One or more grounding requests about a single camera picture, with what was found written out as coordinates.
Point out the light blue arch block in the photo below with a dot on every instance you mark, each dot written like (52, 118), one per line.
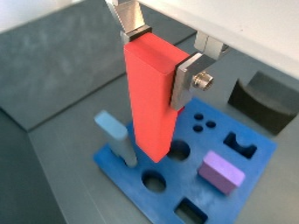
(117, 137)

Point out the blue shape board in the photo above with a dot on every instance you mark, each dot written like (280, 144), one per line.
(167, 189)

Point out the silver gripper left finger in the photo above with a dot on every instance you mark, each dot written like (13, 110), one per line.
(128, 16)

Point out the black curved fixture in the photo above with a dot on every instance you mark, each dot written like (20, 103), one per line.
(267, 101)

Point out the red rectangular block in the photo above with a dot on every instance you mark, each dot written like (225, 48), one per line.
(151, 60)

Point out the purple rectangular block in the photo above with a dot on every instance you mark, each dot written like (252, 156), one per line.
(220, 173)

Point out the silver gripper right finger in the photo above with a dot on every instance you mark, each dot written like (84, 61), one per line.
(191, 73)

